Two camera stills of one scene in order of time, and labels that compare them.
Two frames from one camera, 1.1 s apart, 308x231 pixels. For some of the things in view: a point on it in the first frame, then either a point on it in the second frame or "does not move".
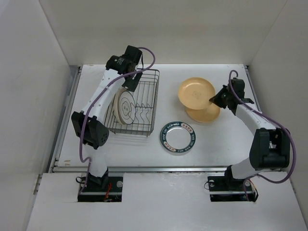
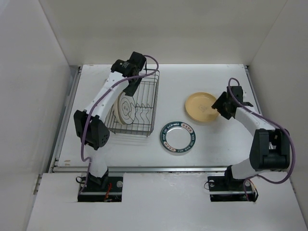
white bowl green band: x=177 y=136 does not move
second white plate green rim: x=126 y=107 does not move
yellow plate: x=195 y=93 -> x=198 y=107
